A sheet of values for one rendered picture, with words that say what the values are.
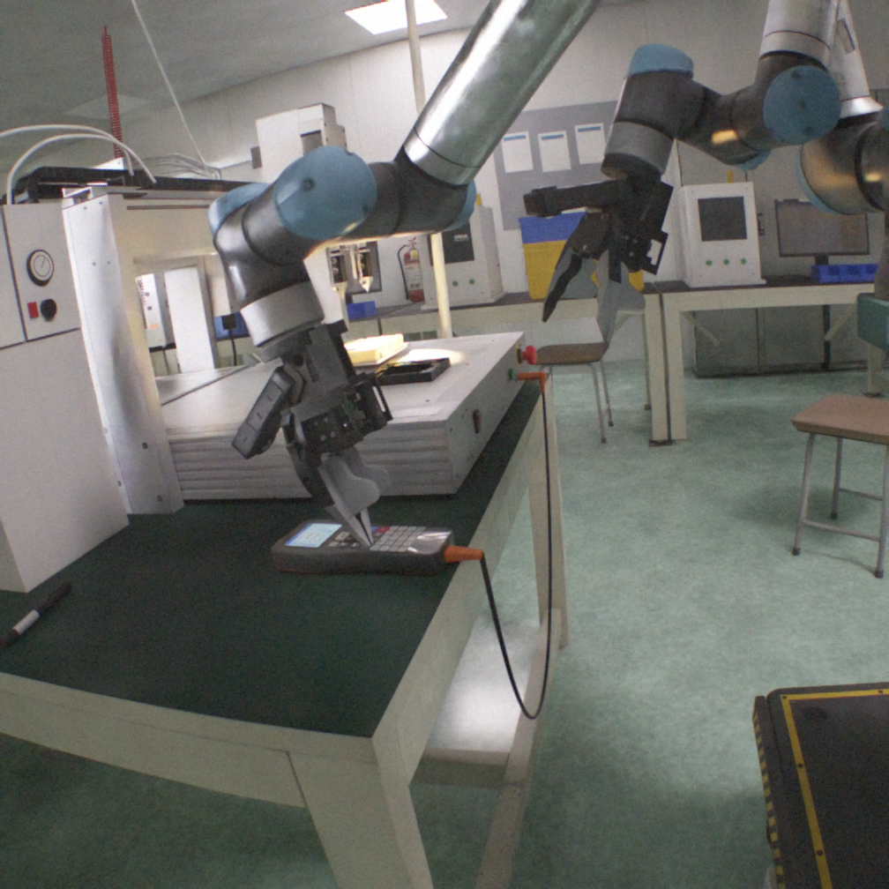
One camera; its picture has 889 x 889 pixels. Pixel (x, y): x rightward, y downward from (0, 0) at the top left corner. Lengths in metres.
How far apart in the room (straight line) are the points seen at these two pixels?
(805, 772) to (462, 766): 0.63
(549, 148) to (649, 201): 4.37
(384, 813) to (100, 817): 1.22
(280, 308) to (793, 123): 0.53
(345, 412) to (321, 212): 0.20
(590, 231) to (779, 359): 4.17
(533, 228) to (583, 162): 1.74
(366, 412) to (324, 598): 0.19
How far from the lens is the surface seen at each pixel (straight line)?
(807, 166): 0.99
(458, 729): 1.63
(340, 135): 1.50
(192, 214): 1.14
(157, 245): 1.05
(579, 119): 5.18
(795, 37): 0.77
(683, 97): 0.81
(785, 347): 4.89
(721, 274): 3.54
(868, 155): 0.90
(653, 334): 3.30
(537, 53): 0.57
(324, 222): 0.54
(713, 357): 4.80
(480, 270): 3.56
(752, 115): 0.76
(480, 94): 0.58
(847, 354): 5.03
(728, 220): 3.54
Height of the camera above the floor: 1.06
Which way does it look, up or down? 16 degrees down
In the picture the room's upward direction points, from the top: 8 degrees counter-clockwise
